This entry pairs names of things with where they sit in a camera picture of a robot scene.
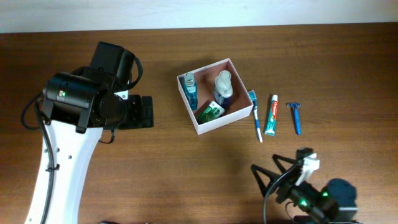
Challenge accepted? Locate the green Listerine mouthwash bottle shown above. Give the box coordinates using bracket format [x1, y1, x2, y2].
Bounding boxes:
[183, 72, 198, 111]

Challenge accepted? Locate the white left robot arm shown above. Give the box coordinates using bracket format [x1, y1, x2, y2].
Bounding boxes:
[26, 42, 154, 223]

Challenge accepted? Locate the clear blue soap pump bottle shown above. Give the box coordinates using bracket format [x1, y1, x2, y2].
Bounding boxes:
[214, 70, 233, 110]

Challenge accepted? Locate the white cardboard box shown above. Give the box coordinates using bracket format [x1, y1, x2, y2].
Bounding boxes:
[177, 57, 254, 136]

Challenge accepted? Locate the blue white toothbrush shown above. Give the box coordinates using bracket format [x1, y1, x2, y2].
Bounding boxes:
[248, 90, 263, 142]

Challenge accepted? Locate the blue disposable razor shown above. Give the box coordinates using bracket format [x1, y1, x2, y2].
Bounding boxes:
[287, 103, 302, 135]

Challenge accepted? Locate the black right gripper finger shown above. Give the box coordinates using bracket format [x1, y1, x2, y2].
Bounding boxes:
[272, 154, 302, 174]
[251, 164, 280, 198]

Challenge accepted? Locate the Colgate toothpaste tube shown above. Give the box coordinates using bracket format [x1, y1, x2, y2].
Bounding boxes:
[264, 95, 279, 136]

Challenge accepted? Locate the green soap bar box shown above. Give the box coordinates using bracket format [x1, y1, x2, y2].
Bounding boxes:
[197, 101, 225, 124]

